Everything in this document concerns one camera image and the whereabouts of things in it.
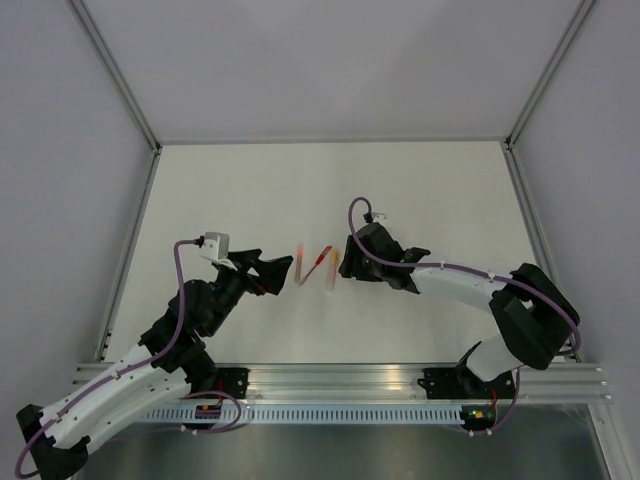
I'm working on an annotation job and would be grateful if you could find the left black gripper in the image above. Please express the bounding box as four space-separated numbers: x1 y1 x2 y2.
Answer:
205 249 293 335

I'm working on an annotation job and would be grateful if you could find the orange marker pen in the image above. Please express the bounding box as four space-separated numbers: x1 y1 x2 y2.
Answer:
326 259 338 292

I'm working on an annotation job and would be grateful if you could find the red grip clear pen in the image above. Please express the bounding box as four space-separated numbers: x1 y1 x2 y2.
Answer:
301 245 333 283

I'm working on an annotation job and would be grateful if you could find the orange grip clear pen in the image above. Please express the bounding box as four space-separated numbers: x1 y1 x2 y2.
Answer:
294 243 304 286

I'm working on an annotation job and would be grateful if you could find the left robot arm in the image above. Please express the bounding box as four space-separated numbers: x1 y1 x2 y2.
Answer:
14 234 294 479

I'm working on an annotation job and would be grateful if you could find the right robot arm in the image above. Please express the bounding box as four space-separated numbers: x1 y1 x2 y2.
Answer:
339 222 580 397

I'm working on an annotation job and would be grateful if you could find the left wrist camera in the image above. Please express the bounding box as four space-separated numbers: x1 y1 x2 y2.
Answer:
197 232 232 268

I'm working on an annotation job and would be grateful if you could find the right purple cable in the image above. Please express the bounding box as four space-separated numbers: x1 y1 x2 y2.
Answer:
347 196 582 356

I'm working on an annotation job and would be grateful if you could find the aluminium mounting rail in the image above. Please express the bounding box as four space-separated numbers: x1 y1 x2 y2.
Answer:
74 362 614 404

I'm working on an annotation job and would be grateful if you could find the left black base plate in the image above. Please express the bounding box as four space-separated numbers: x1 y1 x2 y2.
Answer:
197 367 250 399

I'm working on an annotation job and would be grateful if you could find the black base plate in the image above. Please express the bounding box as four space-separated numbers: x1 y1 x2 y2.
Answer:
417 367 515 400
197 367 250 399

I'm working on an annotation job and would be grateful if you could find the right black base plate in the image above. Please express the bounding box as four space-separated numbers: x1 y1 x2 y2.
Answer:
417 367 515 400

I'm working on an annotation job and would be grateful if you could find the white slotted cable duct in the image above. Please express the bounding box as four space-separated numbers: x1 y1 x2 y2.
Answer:
138 401 464 426

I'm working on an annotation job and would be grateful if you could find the left aluminium frame post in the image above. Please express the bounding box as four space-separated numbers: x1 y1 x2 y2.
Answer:
66 0 161 154

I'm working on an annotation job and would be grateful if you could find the aluminium frame post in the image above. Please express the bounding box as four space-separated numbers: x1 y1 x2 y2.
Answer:
66 0 161 154
503 0 599 151

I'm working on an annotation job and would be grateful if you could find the right aluminium frame post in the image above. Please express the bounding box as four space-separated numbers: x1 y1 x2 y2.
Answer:
503 0 599 151

